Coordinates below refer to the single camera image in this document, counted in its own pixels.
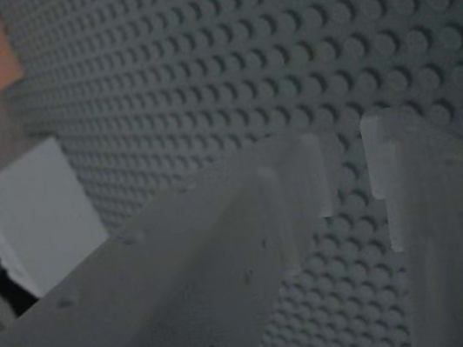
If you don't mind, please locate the grey studded baseplate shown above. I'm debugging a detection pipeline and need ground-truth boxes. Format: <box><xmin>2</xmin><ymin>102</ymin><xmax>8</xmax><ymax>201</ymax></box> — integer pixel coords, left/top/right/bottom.
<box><xmin>0</xmin><ymin>0</ymin><xmax>463</xmax><ymax>347</ymax></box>

